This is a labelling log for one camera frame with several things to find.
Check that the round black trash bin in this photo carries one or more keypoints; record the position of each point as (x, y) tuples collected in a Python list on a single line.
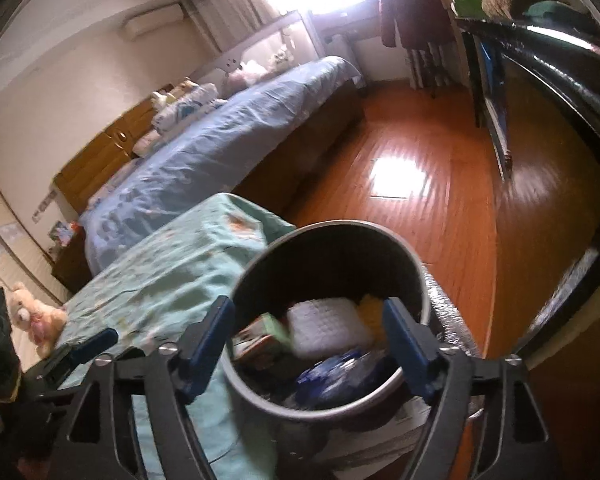
[(330, 250)]

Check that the blue snack wrapper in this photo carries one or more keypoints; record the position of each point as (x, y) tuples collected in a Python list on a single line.
[(340, 370)]

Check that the black glossy cabinet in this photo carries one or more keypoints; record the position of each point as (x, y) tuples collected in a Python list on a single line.
[(555, 47)]

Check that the yellow snack wrapper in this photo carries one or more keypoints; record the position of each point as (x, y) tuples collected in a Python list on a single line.
[(372, 312)]

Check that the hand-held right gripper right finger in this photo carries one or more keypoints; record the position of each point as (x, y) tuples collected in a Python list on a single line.
[(405, 345)]

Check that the dark red coat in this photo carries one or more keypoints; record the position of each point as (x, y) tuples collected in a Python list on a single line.
[(410, 5)]

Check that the white and yellow plush toy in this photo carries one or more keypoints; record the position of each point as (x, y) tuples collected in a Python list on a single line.
[(172, 92)]

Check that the cream teddy bear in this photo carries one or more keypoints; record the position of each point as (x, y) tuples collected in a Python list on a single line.
[(32, 317)]

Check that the green cardboard box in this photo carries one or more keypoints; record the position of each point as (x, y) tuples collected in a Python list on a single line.
[(260, 337)]

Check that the small white pillow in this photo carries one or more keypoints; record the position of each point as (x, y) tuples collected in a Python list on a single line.
[(147, 142)]

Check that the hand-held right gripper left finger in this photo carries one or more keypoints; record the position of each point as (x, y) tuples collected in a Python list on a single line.
[(207, 345)]

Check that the blue printed pillow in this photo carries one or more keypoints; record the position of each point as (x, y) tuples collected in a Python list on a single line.
[(185, 107)]

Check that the pink plush toy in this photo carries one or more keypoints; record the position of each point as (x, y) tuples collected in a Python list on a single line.
[(245, 72)]

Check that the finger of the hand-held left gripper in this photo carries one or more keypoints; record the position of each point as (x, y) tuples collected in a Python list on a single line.
[(92, 345)]

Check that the wall switch panel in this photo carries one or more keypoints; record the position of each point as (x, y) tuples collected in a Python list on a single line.
[(42, 207)]

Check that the green floral tablecloth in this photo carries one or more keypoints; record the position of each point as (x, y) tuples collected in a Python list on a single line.
[(170, 270)]

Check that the white air conditioner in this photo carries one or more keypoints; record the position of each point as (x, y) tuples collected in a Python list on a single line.
[(152, 21)]

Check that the bed with blue sheet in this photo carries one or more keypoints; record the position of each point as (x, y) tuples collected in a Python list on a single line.
[(220, 130)]

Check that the small photo frame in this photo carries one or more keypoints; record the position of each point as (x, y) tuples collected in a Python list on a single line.
[(60, 232)]

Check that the dark wooden nightstand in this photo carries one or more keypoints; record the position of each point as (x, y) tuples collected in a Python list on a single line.
[(67, 260)]

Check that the dark green cloth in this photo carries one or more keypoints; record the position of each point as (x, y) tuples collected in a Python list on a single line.
[(550, 9)]

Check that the white bed guard rail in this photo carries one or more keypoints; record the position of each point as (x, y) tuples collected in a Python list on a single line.
[(265, 35)]

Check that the grey patterned curtain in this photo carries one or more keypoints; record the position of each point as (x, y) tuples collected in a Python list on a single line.
[(230, 10)]

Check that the silver foil bubble bag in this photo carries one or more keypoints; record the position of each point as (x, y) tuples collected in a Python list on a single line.
[(450, 310)]

